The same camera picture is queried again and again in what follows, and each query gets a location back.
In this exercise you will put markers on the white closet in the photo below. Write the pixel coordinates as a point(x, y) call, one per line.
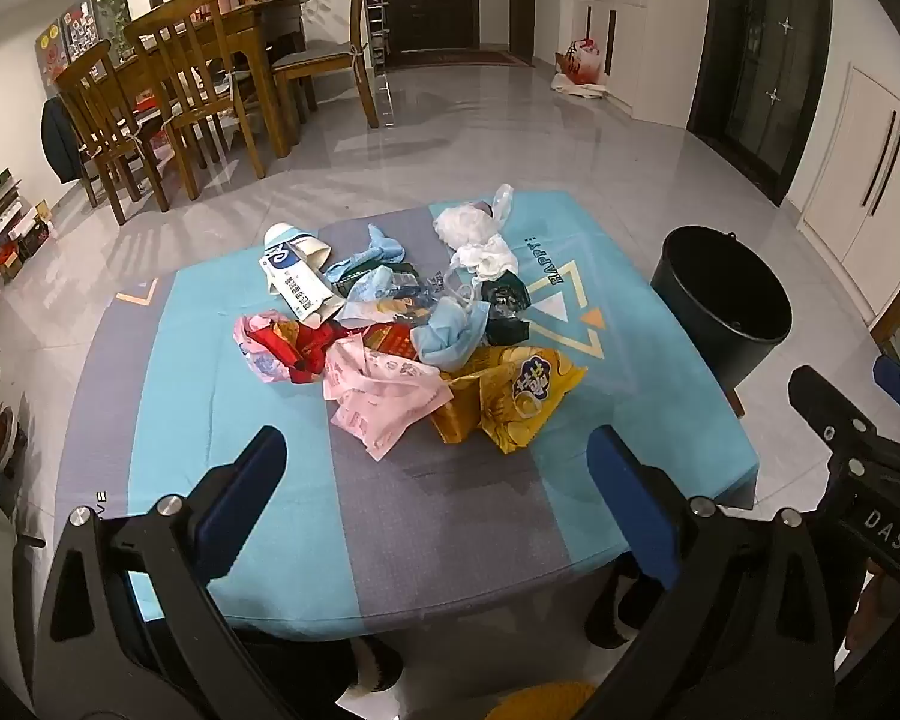
point(847, 187)

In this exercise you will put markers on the black glass door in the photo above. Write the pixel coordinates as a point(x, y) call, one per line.
point(757, 52)

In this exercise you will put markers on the dark jacket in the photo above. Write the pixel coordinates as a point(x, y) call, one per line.
point(60, 139)

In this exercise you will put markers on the yellow snack packet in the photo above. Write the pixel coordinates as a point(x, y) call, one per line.
point(495, 405)

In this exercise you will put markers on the black bucket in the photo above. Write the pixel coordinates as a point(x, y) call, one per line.
point(690, 270)

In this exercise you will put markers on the light blue cloth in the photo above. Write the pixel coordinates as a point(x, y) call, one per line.
point(379, 244)

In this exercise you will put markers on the person's slipper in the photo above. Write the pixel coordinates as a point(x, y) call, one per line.
point(367, 667)
point(615, 607)

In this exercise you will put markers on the photo board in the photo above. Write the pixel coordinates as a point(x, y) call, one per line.
point(75, 30)

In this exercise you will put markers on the white blue carton box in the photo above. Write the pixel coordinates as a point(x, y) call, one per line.
point(296, 281)

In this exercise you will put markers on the pink plastic wrapper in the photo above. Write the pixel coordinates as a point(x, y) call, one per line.
point(375, 397)

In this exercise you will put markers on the white plastic bag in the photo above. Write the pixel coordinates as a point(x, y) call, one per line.
point(465, 221)

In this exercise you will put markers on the white cloth bag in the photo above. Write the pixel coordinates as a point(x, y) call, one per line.
point(577, 88)

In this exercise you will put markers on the blue face mask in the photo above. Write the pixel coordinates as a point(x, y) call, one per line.
point(442, 337)

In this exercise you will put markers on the wooden dining table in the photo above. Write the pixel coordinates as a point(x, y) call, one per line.
point(225, 26)

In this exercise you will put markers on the clear plastic wrapper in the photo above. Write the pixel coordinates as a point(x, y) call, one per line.
point(420, 289)

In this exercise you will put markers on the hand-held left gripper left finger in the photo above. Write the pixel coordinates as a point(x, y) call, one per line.
point(241, 495)

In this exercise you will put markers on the green ivy plant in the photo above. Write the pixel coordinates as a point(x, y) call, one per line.
point(109, 0)

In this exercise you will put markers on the white tissue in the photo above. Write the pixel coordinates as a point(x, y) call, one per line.
point(495, 259)

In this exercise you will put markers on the white cabinet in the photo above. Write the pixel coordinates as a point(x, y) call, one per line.
point(630, 30)

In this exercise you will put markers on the white paper cup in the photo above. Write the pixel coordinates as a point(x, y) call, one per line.
point(285, 234)

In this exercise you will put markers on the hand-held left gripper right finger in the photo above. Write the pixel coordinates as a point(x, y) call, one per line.
point(630, 499)

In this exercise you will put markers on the red white bag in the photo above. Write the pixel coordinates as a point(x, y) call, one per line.
point(581, 64)

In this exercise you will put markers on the light blue plastic wrapper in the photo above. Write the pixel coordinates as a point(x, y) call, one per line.
point(367, 292)

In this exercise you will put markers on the rack of books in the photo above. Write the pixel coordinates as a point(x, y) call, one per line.
point(7, 217)

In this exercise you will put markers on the yellow cloth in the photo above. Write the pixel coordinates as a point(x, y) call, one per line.
point(540, 701)

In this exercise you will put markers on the pink blue wrapper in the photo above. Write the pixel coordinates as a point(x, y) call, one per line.
point(259, 367)

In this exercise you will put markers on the dark green packet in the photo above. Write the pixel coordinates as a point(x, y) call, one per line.
point(506, 307)

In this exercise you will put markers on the orange red packet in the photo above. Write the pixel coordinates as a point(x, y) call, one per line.
point(394, 341)

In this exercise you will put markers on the grey seat cushion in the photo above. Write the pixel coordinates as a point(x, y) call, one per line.
point(315, 56)

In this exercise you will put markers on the blue grey printed tablecloth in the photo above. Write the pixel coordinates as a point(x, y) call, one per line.
point(457, 525)

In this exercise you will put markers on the narrow dark wooden door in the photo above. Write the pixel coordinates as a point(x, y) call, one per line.
point(521, 0)

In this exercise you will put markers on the metal rack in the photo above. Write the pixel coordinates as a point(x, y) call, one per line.
point(377, 22)

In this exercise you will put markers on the brown doormat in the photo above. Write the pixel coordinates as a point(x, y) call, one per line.
point(457, 58)

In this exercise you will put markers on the wooden chair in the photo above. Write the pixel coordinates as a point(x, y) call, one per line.
point(361, 15)
point(90, 75)
point(176, 22)

